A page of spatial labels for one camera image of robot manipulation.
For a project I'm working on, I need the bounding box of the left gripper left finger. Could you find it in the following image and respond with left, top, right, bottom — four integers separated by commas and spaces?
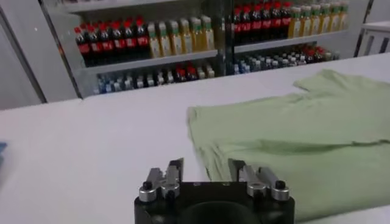
138, 157, 185, 203

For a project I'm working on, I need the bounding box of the white side table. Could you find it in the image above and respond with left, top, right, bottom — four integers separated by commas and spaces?
355, 20, 390, 57

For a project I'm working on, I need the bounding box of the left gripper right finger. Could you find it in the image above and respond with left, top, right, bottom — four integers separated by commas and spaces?
228, 158, 291, 202

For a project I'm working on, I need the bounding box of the glass door drink cabinet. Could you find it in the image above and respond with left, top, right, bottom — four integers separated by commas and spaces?
38, 0, 228, 100
225, 0, 374, 75

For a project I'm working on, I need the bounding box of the light green t-shirt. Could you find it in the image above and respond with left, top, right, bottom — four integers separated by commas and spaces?
186, 68, 390, 223

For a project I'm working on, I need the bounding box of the yellow juice bottle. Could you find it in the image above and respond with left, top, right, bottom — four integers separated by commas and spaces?
338, 1, 350, 30
300, 5, 311, 37
157, 21, 173, 58
310, 4, 321, 36
179, 18, 194, 54
319, 3, 331, 34
147, 23, 161, 59
190, 17, 205, 52
288, 7, 302, 39
329, 2, 341, 32
200, 15, 216, 51
168, 20, 183, 56

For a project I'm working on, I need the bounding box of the white cabinet shelf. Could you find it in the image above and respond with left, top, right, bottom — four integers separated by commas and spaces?
74, 49, 219, 75
60, 0, 183, 13
233, 29, 350, 55

